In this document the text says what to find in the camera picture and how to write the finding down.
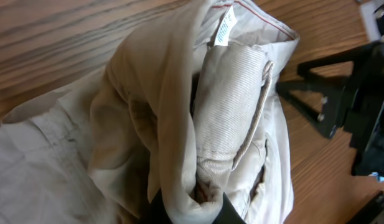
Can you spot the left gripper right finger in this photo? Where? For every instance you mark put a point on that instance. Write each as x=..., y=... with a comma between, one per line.
x=228, y=214

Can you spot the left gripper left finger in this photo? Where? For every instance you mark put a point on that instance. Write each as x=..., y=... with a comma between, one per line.
x=156, y=212

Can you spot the beige cotton shorts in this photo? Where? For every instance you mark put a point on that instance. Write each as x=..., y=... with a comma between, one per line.
x=186, y=105

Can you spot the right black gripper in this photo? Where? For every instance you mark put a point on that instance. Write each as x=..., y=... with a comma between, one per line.
x=358, y=107

